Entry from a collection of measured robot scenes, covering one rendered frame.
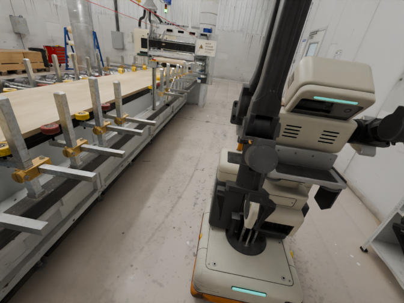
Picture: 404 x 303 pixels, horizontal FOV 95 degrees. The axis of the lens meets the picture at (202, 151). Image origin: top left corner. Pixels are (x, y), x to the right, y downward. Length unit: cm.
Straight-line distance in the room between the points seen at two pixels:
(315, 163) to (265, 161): 41
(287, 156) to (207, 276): 82
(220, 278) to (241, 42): 1096
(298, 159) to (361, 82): 28
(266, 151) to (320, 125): 37
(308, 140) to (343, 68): 23
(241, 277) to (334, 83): 105
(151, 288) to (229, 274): 53
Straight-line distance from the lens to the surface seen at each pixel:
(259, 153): 38
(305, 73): 65
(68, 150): 119
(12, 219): 87
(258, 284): 129
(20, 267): 162
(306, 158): 76
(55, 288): 165
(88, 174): 93
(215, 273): 125
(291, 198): 88
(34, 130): 131
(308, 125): 72
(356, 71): 72
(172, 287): 150
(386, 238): 231
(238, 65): 1144
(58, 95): 111
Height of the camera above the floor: 136
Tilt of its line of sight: 28 degrees down
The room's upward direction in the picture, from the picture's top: 8 degrees clockwise
